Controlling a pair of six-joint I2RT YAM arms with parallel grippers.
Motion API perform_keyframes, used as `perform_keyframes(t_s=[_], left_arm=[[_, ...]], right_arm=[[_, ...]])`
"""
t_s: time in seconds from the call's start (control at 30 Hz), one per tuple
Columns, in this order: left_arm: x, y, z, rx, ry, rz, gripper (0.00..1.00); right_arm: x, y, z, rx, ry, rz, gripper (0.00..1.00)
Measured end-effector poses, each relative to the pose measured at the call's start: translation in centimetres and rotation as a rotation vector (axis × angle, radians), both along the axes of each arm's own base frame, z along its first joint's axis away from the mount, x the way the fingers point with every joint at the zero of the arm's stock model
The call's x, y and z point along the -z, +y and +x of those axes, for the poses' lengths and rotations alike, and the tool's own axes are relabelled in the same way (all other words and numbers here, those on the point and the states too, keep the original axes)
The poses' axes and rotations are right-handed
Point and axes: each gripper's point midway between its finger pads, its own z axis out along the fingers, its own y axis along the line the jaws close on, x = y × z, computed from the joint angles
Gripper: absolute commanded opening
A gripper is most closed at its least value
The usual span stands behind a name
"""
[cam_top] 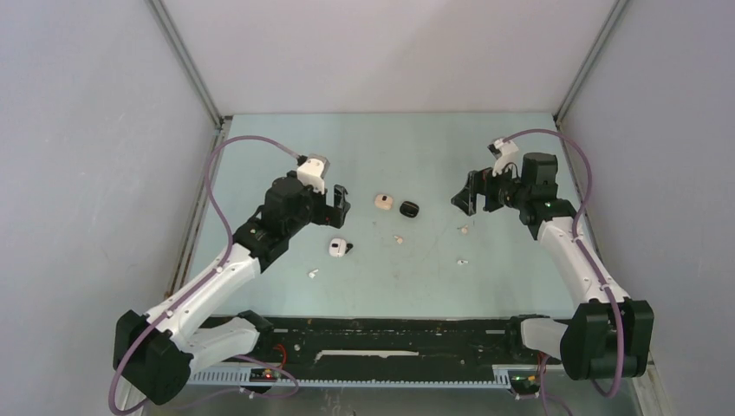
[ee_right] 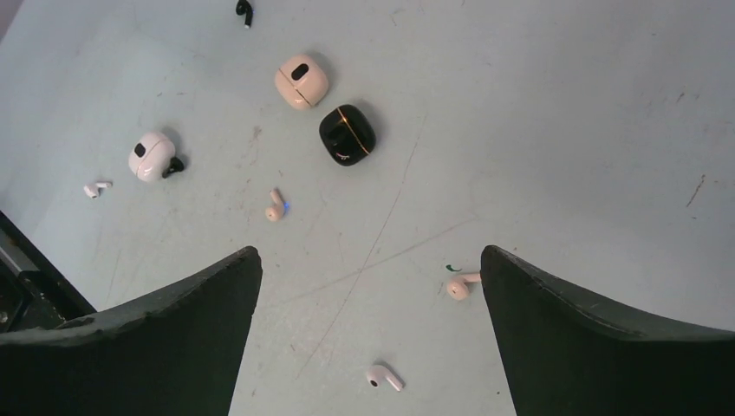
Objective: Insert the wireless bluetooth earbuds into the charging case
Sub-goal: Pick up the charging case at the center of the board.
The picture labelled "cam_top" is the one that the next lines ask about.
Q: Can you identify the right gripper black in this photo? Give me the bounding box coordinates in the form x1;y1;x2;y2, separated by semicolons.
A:
451;159;530;216

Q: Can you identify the white earbud charging case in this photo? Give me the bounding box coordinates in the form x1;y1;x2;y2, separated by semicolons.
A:
328;238;348;258

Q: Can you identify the black earbud charging case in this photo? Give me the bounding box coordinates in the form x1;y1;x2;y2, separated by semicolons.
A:
399;201;420;218

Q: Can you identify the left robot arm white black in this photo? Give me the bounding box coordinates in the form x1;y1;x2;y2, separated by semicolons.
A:
108;172;350;415

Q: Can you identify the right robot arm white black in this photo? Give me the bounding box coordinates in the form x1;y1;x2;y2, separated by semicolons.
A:
451;153;654;380

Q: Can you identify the beige earbud charging case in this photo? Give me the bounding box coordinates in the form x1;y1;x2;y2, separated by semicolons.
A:
374;194;394;211

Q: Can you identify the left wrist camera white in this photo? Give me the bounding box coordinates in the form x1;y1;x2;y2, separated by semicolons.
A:
296;154;330;194

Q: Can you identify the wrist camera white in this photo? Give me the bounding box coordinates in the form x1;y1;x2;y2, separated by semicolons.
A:
296;154;330;194
488;138;519;177

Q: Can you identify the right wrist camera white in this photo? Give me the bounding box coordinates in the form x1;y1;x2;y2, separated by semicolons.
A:
488;138;519;177

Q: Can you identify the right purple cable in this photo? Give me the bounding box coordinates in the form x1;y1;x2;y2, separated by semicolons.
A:
499;128;625;399

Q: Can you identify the purple cable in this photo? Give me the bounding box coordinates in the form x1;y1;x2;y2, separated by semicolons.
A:
499;128;625;399
107;135;304;416

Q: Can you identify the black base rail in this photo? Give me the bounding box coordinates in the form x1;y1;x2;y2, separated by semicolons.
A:
195;315;567;385

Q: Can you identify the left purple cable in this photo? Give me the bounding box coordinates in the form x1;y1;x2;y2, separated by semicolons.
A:
107;135;304;416

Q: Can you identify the white slotted cable duct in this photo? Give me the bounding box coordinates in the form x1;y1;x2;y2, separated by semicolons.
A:
186;367;512;390

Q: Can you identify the left aluminium frame post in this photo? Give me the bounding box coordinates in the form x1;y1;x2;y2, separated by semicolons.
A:
146;0;224;128

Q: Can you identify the aluminium frame post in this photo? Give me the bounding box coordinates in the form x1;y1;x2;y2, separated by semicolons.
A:
554;0;630;127
146;0;224;128

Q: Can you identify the right aluminium frame post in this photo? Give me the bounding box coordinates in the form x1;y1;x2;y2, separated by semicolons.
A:
554;0;630;127

